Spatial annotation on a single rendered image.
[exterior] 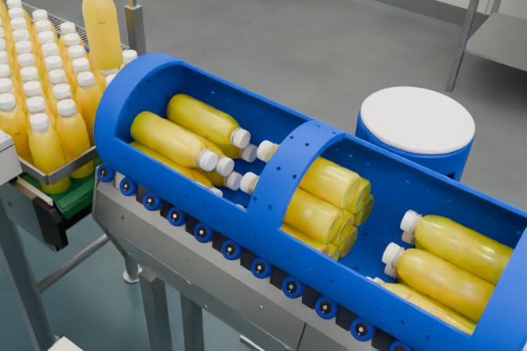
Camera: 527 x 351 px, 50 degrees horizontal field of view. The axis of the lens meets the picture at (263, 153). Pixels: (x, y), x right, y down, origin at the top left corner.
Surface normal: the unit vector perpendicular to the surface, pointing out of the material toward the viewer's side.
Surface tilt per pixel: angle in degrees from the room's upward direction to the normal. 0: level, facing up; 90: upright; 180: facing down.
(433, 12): 76
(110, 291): 0
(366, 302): 91
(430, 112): 0
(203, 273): 70
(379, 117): 0
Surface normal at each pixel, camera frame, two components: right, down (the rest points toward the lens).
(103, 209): -0.55, 0.20
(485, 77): 0.04, -0.77
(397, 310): -0.59, 0.41
